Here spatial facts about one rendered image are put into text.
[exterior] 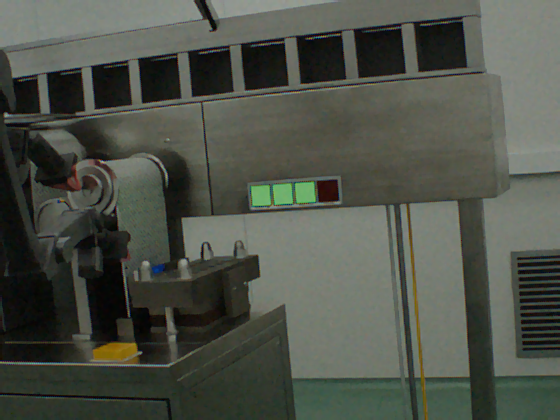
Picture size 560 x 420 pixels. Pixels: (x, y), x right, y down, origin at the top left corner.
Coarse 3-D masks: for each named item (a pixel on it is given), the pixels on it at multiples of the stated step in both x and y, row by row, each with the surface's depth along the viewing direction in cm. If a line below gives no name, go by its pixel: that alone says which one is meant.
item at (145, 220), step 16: (128, 208) 231; (144, 208) 239; (160, 208) 246; (128, 224) 231; (144, 224) 238; (160, 224) 246; (144, 240) 238; (160, 240) 245; (144, 256) 237; (160, 256) 245; (128, 272) 230
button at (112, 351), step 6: (114, 342) 207; (102, 348) 202; (108, 348) 202; (114, 348) 201; (120, 348) 200; (126, 348) 201; (132, 348) 204; (96, 354) 201; (102, 354) 201; (108, 354) 200; (114, 354) 199; (120, 354) 199; (126, 354) 201; (132, 354) 203
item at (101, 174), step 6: (84, 168) 227; (90, 168) 227; (96, 168) 226; (78, 174) 228; (84, 174) 228; (96, 174) 226; (102, 174) 226; (72, 180) 229; (102, 180) 226; (108, 180) 225; (108, 186) 225; (108, 192) 226; (72, 198) 229; (102, 198) 226; (108, 198) 226; (78, 204) 229; (102, 204) 227; (108, 204) 227; (96, 210) 227; (102, 210) 227
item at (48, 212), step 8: (48, 200) 233; (56, 200) 232; (40, 208) 234; (48, 208) 234; (56, 208) 233; (64, 208) 232; (72, 208) 232; (40, 216) 235; (48, 216) 234; (56, 216) 233; (40, 224) 235; (48, 224) 234; (40, 232) 235
